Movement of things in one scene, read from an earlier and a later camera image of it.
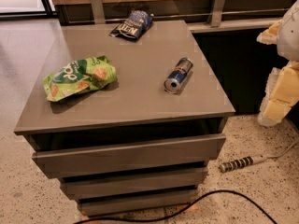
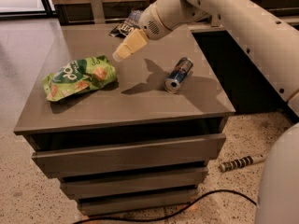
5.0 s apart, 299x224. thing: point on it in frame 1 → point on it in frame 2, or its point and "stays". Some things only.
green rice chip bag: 79,77 stays
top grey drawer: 132,158 stays
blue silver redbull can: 177,74 stays
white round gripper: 291,32 → 149,22
